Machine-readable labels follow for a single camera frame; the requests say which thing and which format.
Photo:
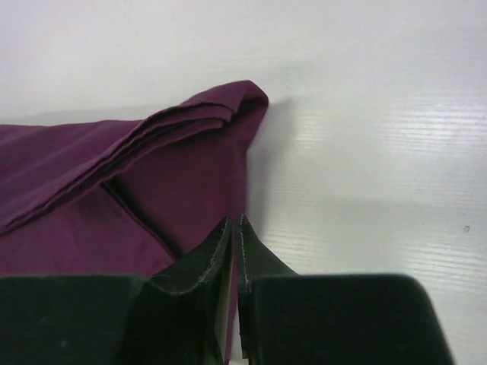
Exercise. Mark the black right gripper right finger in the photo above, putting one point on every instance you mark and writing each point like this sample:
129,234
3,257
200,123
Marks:
287,318

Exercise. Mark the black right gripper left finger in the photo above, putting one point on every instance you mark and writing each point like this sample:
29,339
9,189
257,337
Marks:
177,316

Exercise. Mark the purple cloth mat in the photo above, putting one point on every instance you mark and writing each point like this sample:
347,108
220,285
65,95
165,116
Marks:
127,197

